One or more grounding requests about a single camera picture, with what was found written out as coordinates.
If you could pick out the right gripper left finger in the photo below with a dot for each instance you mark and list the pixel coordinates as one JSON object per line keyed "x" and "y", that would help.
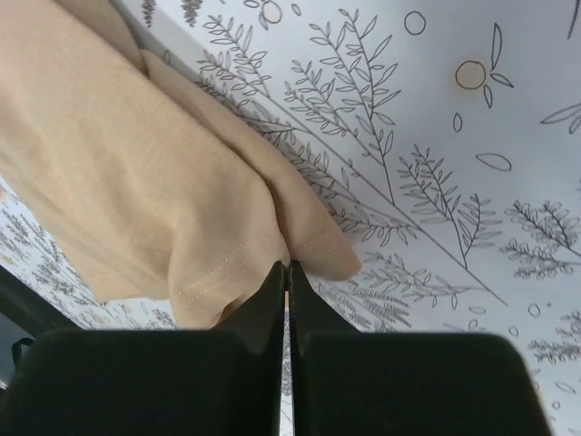
{"x": 221, "y": 381}

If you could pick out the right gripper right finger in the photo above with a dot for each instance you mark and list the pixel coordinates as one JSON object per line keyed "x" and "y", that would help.
{"x": 347, "y": 382}

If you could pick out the beige t-shirt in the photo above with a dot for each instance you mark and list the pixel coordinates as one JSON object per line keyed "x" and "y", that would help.
{"x": 150, "y": 187}

